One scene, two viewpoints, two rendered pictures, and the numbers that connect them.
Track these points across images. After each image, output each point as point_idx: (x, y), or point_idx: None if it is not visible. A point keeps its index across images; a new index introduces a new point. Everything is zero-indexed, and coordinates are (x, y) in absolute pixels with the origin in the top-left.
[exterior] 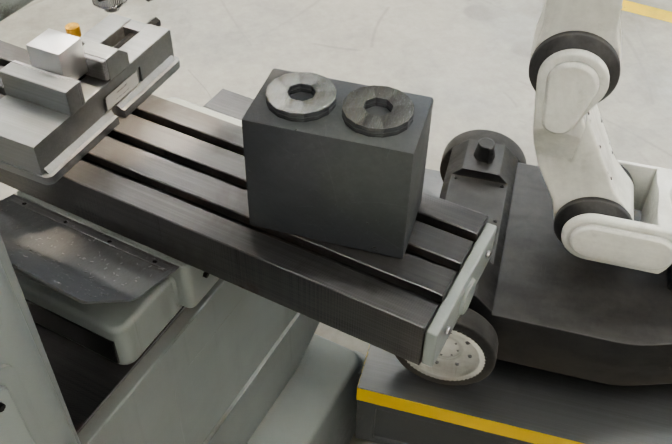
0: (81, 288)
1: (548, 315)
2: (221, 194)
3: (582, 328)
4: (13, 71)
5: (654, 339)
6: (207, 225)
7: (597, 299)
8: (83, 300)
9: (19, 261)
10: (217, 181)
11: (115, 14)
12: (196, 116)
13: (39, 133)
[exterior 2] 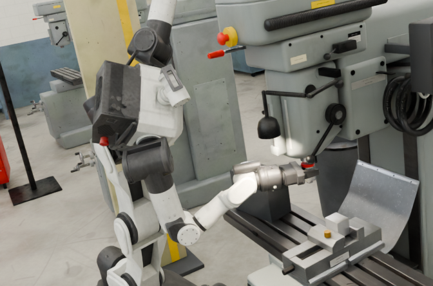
0: (349, 207)
1: (186, 285)
2: (295, 219)
3: (181, 278)
4: (357, 225)
5: (163, 270)
6: (304, 213)
7: (165, 285)
8: (348, 194)
9: (368, 212)
10: (294, 223)
11: (303, 266)
12: (288, 246)
13: (352, 220)
